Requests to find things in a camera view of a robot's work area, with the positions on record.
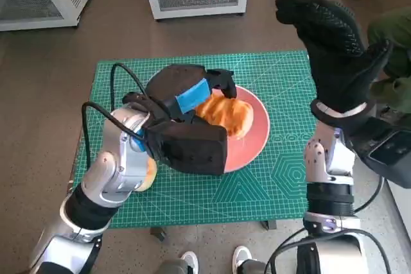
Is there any person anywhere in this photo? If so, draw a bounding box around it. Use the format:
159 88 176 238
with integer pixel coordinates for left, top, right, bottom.
367 6 411 121

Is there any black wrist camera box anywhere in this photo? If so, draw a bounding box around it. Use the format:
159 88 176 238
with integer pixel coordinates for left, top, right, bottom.
348 116 411 188
143 116 228 176

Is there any green cutting mat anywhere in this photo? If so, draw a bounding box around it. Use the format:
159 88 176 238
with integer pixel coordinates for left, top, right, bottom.
69 50 319 229

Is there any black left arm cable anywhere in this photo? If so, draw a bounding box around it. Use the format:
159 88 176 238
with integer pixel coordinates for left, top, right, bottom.
81 101 148 175
110 62 171 121

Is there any white desk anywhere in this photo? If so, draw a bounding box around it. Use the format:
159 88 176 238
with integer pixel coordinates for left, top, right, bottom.
385 177 411 249

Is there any white shoe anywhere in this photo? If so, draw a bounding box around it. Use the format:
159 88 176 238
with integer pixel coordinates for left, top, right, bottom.
232 245 253 274
180 251 199 274

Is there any long braided toy bread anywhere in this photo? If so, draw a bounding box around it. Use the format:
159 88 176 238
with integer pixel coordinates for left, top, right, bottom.
195 92 255 140

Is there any round toy bread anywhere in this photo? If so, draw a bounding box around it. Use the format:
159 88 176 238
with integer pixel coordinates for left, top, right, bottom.
133 158 158 193

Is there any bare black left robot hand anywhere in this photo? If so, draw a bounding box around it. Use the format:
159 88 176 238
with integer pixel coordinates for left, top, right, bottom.
144 64 239 124

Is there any pink bowl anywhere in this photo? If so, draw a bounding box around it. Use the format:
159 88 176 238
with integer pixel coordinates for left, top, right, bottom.
194 85 270 174

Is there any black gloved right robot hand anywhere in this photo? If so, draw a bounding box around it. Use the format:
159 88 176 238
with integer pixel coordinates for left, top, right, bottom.
275 0 395 114

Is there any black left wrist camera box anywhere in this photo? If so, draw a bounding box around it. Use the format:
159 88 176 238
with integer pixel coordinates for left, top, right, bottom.
143 116 228 176

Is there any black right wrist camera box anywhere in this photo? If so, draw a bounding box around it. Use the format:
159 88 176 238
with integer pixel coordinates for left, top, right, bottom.
348 116 411 188

